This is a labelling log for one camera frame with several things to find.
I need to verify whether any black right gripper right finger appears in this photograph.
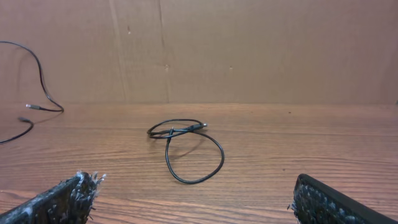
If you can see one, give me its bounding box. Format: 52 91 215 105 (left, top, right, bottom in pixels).
287 174 397 224

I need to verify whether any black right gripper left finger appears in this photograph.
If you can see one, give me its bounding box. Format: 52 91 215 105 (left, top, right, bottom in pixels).
1 171 106 224

